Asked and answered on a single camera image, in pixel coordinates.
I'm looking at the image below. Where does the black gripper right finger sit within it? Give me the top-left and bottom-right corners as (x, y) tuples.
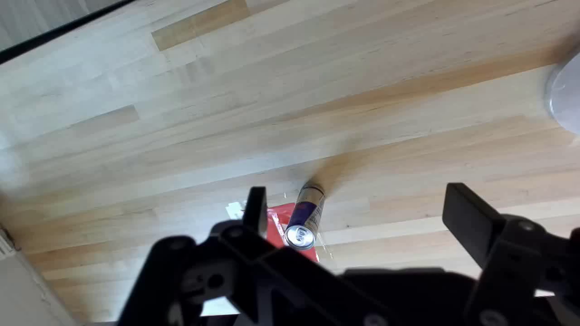
(440, 181), (580, 326)

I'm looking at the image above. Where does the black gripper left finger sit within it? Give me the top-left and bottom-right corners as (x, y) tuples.
(116, 184), (364, 326)

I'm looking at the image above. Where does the blue and silver drink can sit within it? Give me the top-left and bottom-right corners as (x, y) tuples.
(285, 179), (328, 251)

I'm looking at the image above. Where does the silver metal mounting plate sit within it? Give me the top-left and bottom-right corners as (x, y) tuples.
(544, 49), (580, 137)

